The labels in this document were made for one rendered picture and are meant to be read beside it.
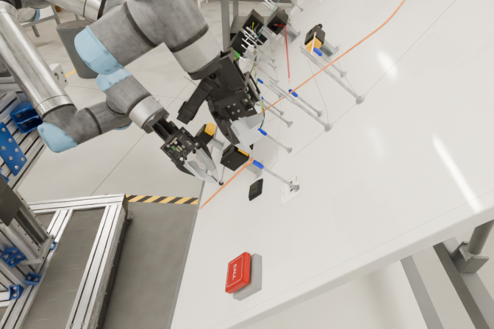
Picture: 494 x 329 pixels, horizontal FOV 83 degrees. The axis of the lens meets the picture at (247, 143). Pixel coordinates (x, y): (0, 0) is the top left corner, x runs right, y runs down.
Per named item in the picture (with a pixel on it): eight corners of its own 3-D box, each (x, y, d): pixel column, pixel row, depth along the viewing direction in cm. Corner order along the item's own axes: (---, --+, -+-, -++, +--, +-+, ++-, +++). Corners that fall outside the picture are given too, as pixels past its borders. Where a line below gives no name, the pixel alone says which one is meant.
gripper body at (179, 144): (177, 167, 62) (137, 128, 61) (180, 166, 70) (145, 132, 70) (202, 143, 63) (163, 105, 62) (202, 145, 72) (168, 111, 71)
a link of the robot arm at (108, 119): (84, 118, 74) (84, 98, 65) (123, 103, 81) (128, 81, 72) (101, 142, 74) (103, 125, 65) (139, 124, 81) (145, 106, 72)
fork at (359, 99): (366, 99, 46) (305, 45, 41) (357, 106, 47) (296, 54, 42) (363, 93, 48) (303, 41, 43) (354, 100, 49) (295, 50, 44)
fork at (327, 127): (333, 127, 50) (273, 81, 45) (326, 134, 51) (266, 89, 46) (331, 121, 51) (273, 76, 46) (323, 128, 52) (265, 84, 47)
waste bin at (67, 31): (75, 83, 349) (54, 31, 311) (74, 70, 381) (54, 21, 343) (114, 76, 366) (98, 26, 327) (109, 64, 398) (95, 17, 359)
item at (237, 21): (227, 45, 145) (227, 32, 141) (234, 26, 173) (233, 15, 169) (291, 47, 144) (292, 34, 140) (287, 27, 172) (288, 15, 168)
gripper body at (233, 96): (259, 117, 50) (225, 60, 43) (218, 131, 54) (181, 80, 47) (262, 94, 56) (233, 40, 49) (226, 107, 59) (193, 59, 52)
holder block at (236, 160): (237, 158, 67) (223, 150, 65) (251, 146, 63) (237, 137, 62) (234, 172, 64) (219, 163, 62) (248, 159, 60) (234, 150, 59)
